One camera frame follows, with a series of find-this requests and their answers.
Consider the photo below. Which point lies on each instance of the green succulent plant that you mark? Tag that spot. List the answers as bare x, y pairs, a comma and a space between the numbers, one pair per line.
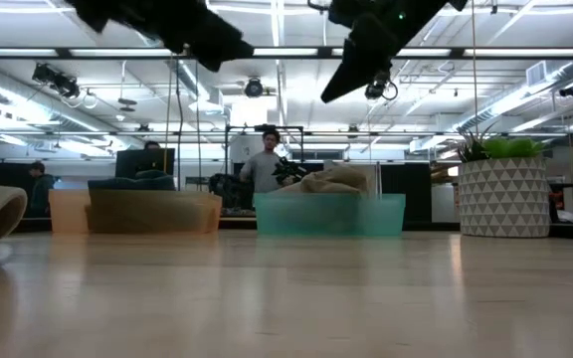
510, 147

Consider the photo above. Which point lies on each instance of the black ceiling camera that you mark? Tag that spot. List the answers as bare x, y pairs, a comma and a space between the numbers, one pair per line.
571, 89
253, 87
57, 80
376, 89

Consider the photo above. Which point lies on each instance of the person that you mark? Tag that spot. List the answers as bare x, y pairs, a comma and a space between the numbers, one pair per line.
42, 191
151, 145
264, 169

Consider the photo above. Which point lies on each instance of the black background monitor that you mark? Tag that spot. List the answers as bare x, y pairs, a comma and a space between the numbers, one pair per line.
142, 163

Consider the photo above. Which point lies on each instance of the long ceiling light strip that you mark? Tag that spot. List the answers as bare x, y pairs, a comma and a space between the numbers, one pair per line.
515, 52

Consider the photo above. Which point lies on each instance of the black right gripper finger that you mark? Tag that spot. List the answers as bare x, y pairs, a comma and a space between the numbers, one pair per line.
361, 54

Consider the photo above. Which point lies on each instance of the black background robot arm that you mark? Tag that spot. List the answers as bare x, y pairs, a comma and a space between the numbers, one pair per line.
287, 170

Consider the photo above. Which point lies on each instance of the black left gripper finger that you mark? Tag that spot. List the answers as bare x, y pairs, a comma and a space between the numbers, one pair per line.
217, 47

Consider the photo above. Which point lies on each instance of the teal translucent plastic bin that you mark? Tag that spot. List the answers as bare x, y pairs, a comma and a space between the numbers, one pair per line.
326, 216

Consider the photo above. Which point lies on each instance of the orange translucent plastic bin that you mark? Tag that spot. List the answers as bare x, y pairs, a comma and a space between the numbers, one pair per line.
67, 214

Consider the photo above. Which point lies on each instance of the white grey triangle-pattern pot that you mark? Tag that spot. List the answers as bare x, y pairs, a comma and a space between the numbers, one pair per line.
503, 199

